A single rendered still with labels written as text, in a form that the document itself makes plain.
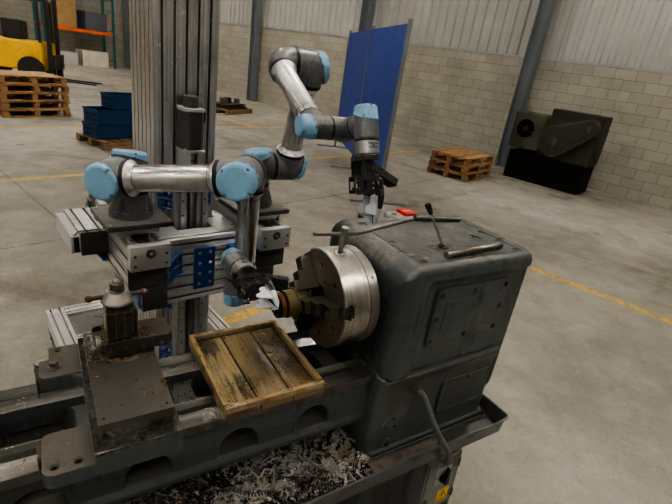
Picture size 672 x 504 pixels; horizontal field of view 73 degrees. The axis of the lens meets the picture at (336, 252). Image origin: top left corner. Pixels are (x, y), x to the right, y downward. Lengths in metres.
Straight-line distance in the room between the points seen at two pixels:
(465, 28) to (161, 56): 11.19
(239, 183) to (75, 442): 0.77
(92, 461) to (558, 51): 11.34
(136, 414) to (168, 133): 1.10
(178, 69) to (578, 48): 10.33
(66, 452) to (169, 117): 1.19
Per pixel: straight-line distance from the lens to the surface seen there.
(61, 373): 1.45
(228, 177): 1.41
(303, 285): 1.41
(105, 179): 1.56
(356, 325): 1.36
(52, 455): 1.24
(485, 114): 12.13
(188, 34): 1.90
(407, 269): 1.35
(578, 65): 11.50
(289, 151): 1.92
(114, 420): 1.19
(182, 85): 1.90
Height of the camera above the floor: 1.77
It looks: 23 degrees down
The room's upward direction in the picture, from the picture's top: 9 degrees clockwise
